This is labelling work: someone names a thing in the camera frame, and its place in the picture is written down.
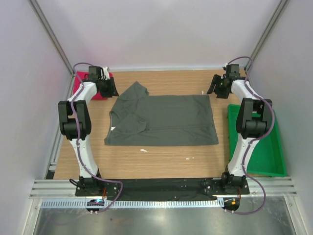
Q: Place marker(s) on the green plastic tray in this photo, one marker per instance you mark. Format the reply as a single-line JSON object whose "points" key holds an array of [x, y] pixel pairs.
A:
{"points": [[267, 157]]}

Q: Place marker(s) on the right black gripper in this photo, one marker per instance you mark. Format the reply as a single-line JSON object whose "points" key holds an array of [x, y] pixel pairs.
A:
{"points": [[215, 79]]}

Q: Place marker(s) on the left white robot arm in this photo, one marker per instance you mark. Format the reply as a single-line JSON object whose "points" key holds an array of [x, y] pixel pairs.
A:
{"points": [[75, 125]]}

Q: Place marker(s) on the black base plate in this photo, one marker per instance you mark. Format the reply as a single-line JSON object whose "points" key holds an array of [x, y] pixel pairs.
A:
{"points": [[161, 190]]}

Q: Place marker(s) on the grey t shirt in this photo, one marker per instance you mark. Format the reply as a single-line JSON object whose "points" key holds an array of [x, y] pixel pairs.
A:
{"points": [[140, 119]]}

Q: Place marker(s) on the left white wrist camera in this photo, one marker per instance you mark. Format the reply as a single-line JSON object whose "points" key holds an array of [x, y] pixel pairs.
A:
{"points": [[105, 73]]}

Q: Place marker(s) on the white slotted cable duct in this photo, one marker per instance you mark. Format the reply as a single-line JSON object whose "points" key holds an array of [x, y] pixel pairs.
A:
{"points": [[98, 204]]}

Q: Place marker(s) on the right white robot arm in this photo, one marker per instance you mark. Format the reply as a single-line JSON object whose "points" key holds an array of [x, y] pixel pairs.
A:
{"points": [[254, 122]]}

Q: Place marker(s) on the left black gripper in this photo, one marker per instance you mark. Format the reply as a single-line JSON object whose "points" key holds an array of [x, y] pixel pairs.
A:
{"points": [[112, 91]]}

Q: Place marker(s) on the folded pink t shirt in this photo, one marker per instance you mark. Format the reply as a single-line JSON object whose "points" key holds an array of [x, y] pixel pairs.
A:
{"points": [[77, 83]]}

